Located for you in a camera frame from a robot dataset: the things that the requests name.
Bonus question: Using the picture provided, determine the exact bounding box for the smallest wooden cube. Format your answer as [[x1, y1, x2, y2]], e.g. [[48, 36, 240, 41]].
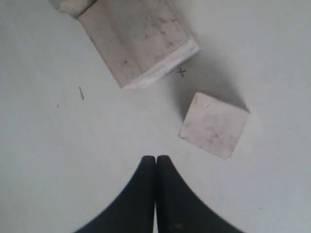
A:
[[178, 92, 250, 160]]

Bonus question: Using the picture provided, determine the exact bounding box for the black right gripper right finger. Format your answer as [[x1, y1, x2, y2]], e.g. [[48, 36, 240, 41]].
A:
[[155, 155, 241, 233]]

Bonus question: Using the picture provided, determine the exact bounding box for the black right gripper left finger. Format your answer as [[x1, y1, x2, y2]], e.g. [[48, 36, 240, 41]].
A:
[[77, 156, 156, 233]]

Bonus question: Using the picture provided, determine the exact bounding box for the second largest wooden cube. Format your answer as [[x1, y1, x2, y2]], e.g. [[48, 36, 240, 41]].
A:
[[49, 0, 96, 17]]

